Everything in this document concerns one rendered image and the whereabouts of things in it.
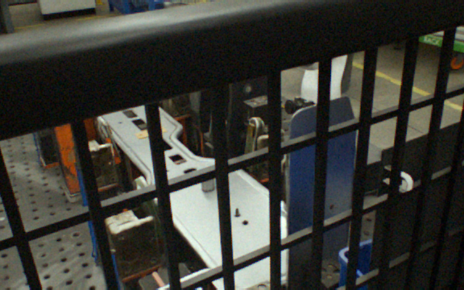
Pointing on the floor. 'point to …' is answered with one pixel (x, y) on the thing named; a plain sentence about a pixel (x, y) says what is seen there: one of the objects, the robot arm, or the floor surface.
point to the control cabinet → (65, 8)
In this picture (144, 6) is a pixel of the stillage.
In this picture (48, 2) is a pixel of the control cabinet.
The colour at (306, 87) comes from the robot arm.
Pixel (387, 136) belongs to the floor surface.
